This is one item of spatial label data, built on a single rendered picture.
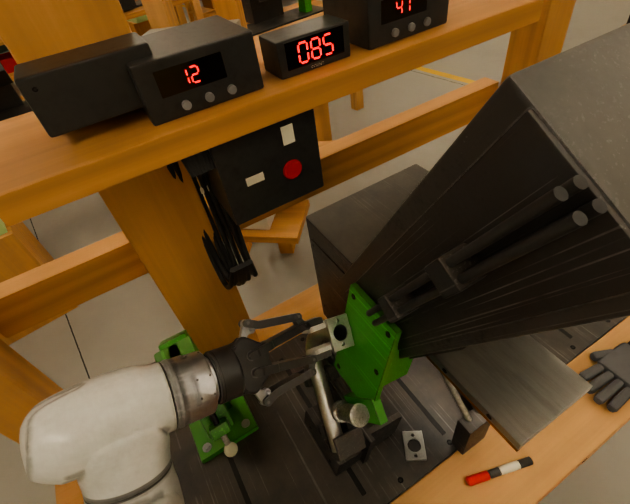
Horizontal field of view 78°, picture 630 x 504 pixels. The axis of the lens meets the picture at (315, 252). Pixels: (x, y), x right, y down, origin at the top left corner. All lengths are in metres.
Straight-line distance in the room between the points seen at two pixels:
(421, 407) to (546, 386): 0.29
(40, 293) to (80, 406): 0.41
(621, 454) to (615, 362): 1.02
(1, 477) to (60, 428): 1.93
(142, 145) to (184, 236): 0.27
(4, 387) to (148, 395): 0.45
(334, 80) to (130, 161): 0.30
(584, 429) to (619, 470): 1.05
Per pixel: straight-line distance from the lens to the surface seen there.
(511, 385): 0.73
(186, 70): 0.56
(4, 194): 0.56
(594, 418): 1.02
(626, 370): 1.07
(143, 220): 0.73
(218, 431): 0.86
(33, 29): 0.62
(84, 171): 0.54
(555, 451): 0.96
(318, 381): 0.79
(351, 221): 0.79
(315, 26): 0.65
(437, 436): 0.91
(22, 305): 0.92
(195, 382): 0.54
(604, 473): 2.01
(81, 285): 0.90
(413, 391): 0.95
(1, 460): 2.50
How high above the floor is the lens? 1.75
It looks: 44 degrees down
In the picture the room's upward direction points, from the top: 10 degrees counter-clockwise
